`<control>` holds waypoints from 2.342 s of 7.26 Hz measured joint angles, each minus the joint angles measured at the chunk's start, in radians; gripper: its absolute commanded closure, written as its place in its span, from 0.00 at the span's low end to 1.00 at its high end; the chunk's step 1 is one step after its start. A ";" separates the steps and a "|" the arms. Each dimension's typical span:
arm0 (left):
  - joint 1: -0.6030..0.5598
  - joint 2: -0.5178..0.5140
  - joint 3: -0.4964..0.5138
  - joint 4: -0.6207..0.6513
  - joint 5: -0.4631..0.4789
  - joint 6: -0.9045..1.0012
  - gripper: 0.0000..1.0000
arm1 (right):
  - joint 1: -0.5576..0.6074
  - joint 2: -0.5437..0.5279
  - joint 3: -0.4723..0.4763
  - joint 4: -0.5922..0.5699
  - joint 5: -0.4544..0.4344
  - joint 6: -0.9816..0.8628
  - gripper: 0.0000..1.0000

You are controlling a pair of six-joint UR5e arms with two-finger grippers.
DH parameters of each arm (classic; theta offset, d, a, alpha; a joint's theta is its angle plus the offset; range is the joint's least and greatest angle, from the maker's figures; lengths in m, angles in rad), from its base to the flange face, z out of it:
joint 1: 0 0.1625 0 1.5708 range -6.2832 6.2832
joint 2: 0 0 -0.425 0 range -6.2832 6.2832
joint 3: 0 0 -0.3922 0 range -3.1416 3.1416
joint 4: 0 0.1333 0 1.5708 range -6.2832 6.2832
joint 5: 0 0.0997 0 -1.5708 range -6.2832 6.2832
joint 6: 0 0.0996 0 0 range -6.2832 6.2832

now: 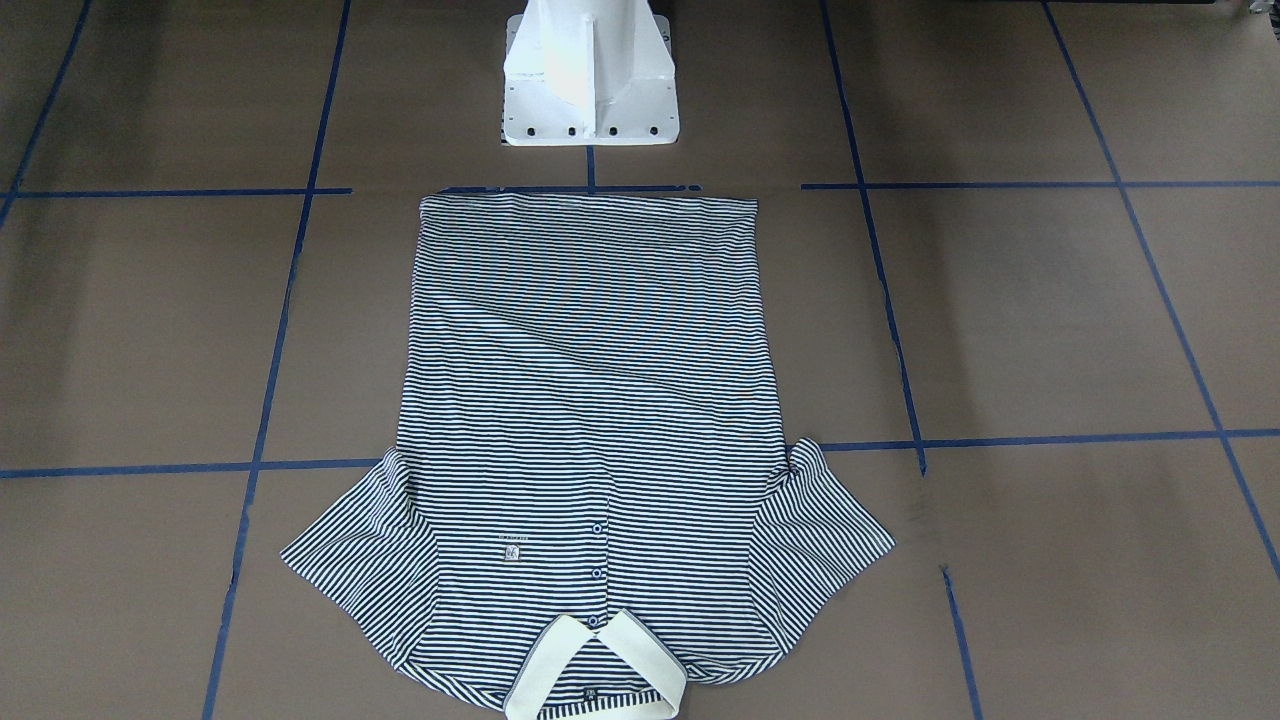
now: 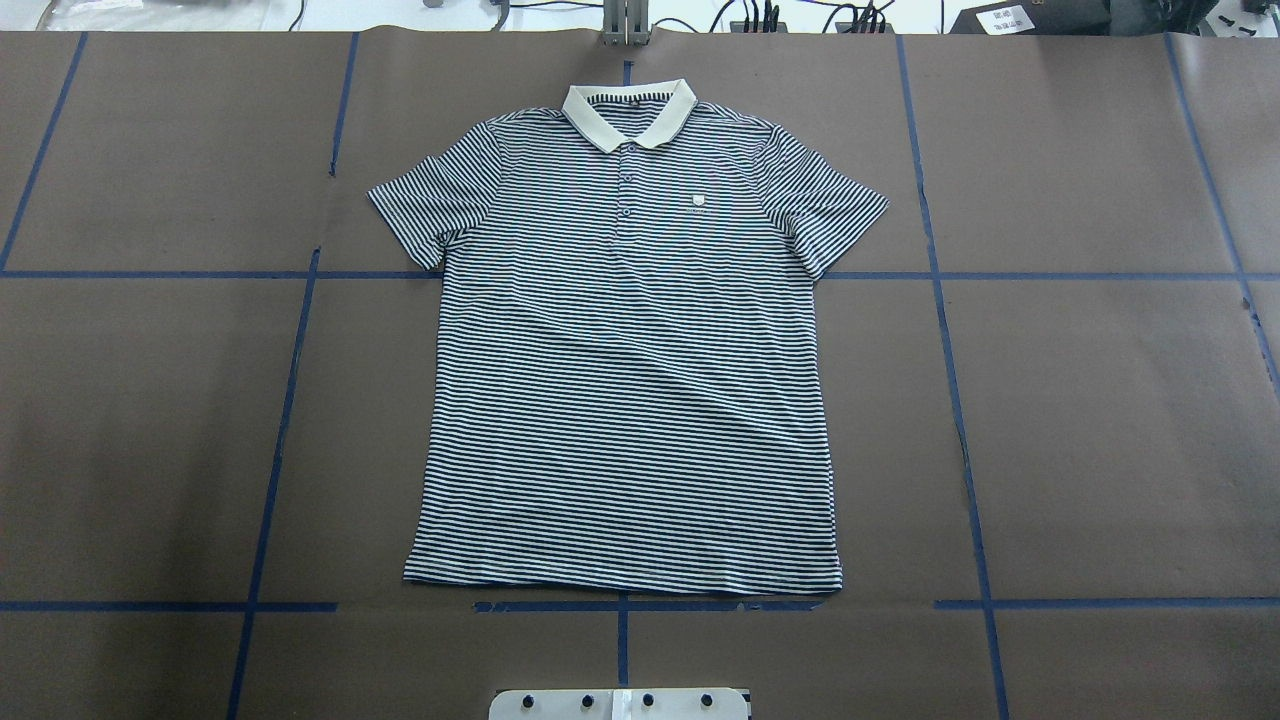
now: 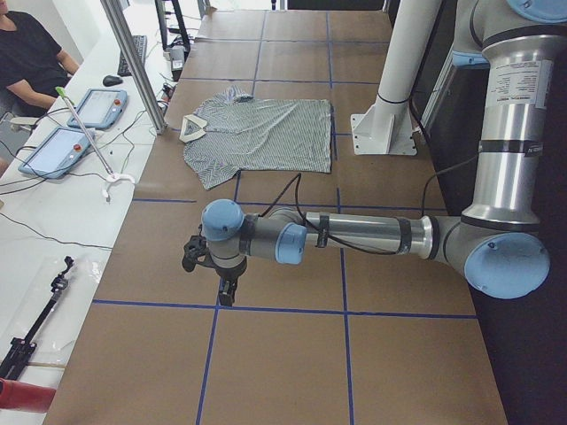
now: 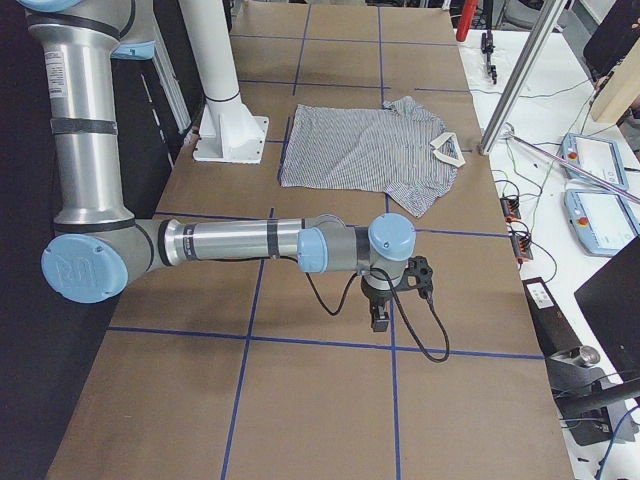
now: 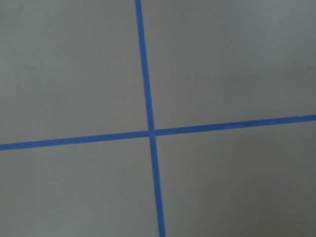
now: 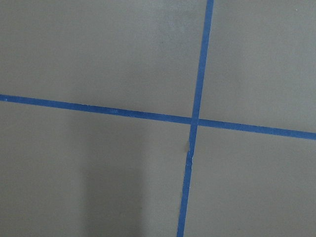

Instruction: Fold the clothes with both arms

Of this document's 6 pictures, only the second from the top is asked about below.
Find navy white striped polo shirt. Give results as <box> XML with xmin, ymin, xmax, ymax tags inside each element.
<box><xmin>367</xmin><ymin>79</ymin><xmax>890</xmax><ymax>596</ymax></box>

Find black labelled box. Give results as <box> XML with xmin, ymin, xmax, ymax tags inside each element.
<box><xmin>947</xmin><ymin>1</ymin><xmax>1036</xmax><ymax>36</ymax></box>

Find aluminium frame post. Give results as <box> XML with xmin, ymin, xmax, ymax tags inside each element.
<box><xmin>600</xmin><ymin>0</ymin><xmax>652</xmax><ymax>47</ymax></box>

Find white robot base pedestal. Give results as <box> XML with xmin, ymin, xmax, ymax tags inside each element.
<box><xmin>488</xmin><ymin>687</ymin><xmax>753</xmax><ymax>719</ymax></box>

